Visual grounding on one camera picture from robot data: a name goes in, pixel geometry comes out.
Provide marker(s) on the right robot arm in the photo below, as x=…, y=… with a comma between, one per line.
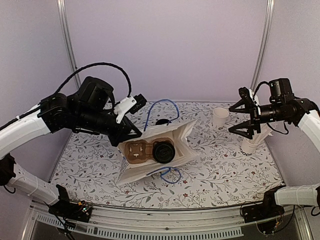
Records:
x=284, y=107

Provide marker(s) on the left aluminium frame post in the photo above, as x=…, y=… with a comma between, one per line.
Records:
x=62, y=12

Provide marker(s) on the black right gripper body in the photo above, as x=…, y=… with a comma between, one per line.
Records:
x=255, y=118

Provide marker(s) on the aluminium frame post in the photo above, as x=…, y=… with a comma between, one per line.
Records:
x=62, y=12
x=268, y=19

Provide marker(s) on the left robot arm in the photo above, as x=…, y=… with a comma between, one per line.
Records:
x=92, y=109

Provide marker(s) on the right aluminium frame post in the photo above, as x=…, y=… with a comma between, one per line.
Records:
x=268, y=19

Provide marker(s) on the aluminium front rail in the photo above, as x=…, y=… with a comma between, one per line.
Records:
x=122, y=223

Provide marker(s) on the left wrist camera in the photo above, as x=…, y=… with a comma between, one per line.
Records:
x=130, y=104

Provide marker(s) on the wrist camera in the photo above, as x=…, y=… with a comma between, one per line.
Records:
x=244, y=92
x=130, y=104

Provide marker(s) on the brown cardboard cup carrier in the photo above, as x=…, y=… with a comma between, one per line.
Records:
x=140, y=151

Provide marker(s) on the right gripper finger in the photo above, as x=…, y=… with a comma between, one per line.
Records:
x=243, y=106
x=244, y=129

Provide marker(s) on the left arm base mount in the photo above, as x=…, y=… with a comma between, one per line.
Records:
x=80, y=211

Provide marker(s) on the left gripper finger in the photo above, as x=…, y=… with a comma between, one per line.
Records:
x=126, y=137
x=133, y=130

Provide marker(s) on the white paper-wrapped straws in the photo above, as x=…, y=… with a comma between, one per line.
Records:
x=265, y=131

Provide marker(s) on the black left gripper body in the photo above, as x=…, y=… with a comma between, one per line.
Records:
x=124, y=129

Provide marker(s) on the blue checkered paper bag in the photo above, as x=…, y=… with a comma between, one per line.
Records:
x=178, y=133

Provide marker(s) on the white cup holding straws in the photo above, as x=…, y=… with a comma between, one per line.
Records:
x=247, y=148

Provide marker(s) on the black plastic cup lid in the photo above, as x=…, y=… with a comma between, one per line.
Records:
x=163, y=152

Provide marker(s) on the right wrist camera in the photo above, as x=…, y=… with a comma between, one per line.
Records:
x=244, y=92

